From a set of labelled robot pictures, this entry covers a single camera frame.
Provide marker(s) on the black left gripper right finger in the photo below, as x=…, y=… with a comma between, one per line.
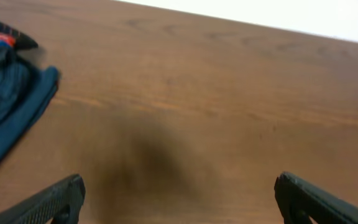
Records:
x=301, y=202

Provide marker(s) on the navy blue folded t-shirt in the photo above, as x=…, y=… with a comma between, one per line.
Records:
x=25, y=92

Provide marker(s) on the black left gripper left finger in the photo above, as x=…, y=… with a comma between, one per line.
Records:
x=58, y=203

